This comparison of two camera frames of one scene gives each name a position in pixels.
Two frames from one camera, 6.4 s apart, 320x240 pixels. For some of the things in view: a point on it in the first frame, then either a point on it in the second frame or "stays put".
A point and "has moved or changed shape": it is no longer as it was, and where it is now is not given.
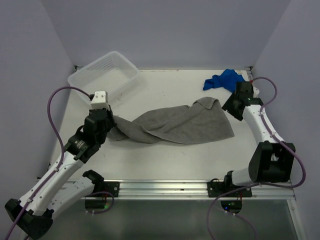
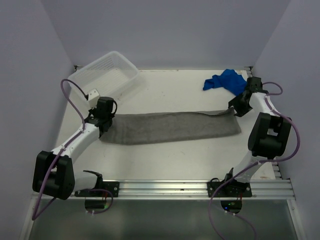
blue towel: (227, 79) stays put
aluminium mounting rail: (177, 189) stays put
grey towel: (202, 119) has moved or changed shape
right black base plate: (216, 188) stays put
